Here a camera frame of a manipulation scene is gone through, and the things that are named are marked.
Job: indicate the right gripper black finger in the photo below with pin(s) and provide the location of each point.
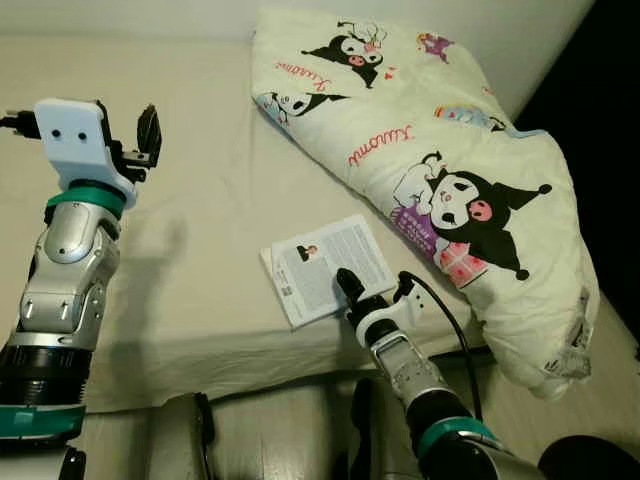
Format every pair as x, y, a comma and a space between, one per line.
350, 285

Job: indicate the white blue lettered book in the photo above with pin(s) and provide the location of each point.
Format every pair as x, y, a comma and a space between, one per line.
335, 245

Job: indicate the cream cartoon print quilt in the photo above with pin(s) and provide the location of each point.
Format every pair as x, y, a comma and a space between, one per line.
420, 110

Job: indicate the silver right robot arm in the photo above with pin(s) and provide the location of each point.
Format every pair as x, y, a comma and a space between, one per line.
430, 400

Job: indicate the grey right robot leg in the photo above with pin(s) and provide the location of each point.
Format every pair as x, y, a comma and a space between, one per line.
375, 440

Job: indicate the grey robot leg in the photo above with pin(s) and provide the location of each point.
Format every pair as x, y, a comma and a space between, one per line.
375, 440
185, 440

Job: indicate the grey left robot leg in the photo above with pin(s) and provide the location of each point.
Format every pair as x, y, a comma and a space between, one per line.
185, 440

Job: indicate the black round object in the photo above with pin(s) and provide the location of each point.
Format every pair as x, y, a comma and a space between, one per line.
590, 462

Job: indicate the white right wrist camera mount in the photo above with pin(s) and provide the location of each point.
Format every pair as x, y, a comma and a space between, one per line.
385, 325

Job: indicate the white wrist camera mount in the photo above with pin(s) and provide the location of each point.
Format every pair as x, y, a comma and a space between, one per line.
385, 325
75, 150

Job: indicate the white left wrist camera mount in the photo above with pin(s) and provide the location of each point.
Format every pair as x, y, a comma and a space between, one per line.
75, 150

